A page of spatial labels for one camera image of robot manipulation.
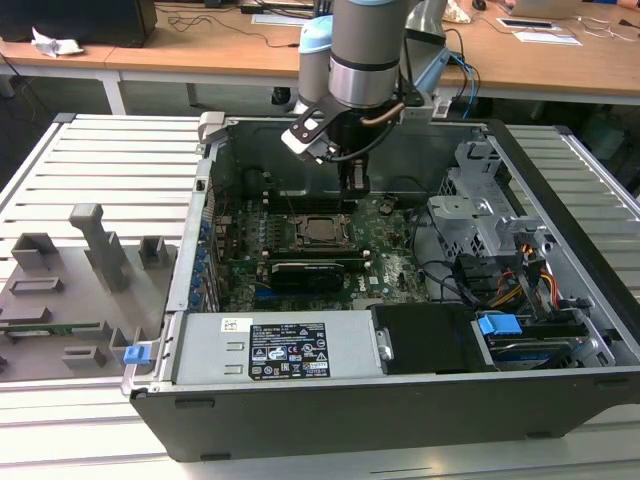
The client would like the flat tablet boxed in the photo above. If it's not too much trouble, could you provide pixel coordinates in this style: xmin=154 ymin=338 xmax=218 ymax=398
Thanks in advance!
xmin=497 ymin=17 xmax=556 ymax=30

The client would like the black plastic shroud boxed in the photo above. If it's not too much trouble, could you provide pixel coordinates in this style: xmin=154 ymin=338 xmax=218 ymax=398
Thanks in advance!
xmin=370 ymin=302 xmax=494 ymax=376

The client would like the blue cable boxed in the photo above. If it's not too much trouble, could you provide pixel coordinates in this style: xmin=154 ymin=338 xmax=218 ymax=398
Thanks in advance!
xmin=447 ymin=52 xmax=484 ymax=121

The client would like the grey case latch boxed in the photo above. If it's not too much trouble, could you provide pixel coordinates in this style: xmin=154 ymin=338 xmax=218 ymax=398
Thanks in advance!
xmin=198 ymin=110 xmax=226 ymax=146

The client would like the black PC case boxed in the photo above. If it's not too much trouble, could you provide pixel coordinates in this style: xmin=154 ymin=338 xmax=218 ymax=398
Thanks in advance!
xmin=122 ymin=110 xmax=640 ymax=464

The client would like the white paper sheet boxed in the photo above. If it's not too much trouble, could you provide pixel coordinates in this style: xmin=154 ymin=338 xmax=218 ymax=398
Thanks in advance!
xmin=514 ymin=30 xmax=584 ymax=46

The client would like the metal drive cage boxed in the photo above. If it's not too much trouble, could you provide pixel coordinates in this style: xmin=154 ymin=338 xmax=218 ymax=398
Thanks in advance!
xmin=427 ymin=139 xmax=551 ymax=261

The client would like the black graphics card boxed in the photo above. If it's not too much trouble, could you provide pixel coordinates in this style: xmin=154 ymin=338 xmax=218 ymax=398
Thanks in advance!
xmin=269 ymin=258 xmax=347 ymax=295

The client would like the metal socket cover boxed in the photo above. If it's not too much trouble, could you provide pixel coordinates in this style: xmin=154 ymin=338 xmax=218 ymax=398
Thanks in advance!
xmin=294 ymin=213 xmax=357 ymax=250

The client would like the black RAM slot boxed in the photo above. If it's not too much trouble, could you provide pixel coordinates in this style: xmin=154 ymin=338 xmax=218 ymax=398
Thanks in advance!
xmin=263 ymin=188 xmax=345 ymax=202
xmin=263 ymin=197 xmax=345 ymax=213
xmin=259 ymin=248 xmax=374 ymax=262
xmin=259 ymin=257 xmax=374 ymax=274

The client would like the white power adaptor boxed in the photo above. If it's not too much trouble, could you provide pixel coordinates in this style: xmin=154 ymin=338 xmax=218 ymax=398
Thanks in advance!
xmin=429 ymin=94 xmax=454 ymax=119

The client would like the grey power supply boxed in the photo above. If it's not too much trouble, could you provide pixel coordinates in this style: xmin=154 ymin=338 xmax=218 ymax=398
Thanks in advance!
xmin=172 ymin=312 xmax=384 ymax=386

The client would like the CPU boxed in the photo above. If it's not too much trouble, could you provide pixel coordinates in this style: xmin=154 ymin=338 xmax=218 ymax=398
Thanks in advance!
xmin=305 ymin=216 xmax=341 ymax=243

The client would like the crumpled tan cloth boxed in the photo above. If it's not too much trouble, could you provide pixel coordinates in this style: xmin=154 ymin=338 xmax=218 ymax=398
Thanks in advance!
xmin=446 ymin=0 xmax=474 ymax=24

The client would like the silver laptop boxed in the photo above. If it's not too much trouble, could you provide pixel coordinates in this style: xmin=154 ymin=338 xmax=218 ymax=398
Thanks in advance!
xmin=502 ymin=0 xmax=589 ymax=19

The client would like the grey parts rack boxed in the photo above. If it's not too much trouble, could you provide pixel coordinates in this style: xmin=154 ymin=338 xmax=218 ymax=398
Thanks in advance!
xmin=0 ymin=202 xmax=181 ymax=384

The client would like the CPU socket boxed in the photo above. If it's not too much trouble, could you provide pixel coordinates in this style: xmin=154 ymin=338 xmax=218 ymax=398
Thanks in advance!
xmin=292 ymin=212 xmax=361 ymax=251

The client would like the black box on desk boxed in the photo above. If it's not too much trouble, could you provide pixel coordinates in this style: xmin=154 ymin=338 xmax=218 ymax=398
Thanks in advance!
xmin=0 ymin=0 xmax=159 ymax=49

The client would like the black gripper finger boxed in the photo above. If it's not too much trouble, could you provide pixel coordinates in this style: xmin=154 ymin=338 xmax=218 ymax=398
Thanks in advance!
xmin=337 ymin=155 xmax=372 ymax=212

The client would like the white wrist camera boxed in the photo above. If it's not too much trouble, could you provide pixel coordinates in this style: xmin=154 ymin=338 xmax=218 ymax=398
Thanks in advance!
xmin=280 ymin=102 xmax=335 ymax=164

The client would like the green motherboard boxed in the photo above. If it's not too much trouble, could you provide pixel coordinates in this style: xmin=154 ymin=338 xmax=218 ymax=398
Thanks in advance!
xmin=214 ymin=197 xmax=436 ymax=314

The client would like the metal locking lever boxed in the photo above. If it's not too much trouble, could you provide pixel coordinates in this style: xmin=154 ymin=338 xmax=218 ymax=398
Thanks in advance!
xmin=278 ymin=186 xmax=299 ymax=222

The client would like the crumpled white paper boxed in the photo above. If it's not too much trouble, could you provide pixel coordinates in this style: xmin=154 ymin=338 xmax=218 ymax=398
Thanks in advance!
xmin=30 ymin=27 xmax=85 ymax=59

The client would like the blue edged paper sheet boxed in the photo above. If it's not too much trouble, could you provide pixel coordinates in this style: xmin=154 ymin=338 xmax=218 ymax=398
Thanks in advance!
xmin=252 ymin=13 xmax=314 ymax=26

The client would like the orange yellow wire bundle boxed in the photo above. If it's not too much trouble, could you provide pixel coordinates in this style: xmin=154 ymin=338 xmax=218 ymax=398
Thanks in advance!
xmin=489 ymin=242 xmax=561 ymax=309

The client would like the brown curved tube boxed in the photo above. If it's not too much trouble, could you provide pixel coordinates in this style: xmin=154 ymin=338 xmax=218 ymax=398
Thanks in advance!
xmin=360 ymin=102 xmax=404 ymax=127

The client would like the wooden desk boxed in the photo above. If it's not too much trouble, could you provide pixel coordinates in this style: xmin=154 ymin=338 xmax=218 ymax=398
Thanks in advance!
xmin=0 ymin=0 xmax=640 ymax=119

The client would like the hard disk in blue carrier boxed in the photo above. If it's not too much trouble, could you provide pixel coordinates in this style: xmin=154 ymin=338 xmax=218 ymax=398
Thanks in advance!
xmin=474 ymin=310 xmax=586 ymax=372

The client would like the green RAM stick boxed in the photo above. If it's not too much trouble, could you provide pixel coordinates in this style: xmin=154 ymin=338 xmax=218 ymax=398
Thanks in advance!
xmin=0 ymin=322 xmax=101 ymax=335

